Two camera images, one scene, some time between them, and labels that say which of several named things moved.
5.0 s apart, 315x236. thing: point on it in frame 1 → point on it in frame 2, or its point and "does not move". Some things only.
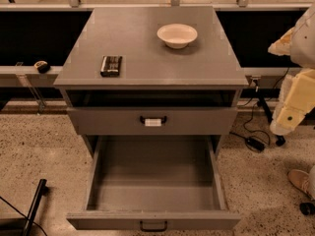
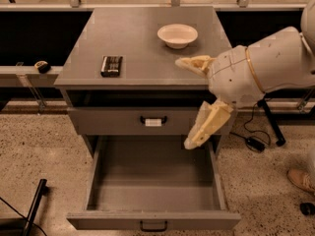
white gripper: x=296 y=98 → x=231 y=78
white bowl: x=177 y=35 does not move
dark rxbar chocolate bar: x=110 y=66 does not move
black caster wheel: x=307 y=208 does not move
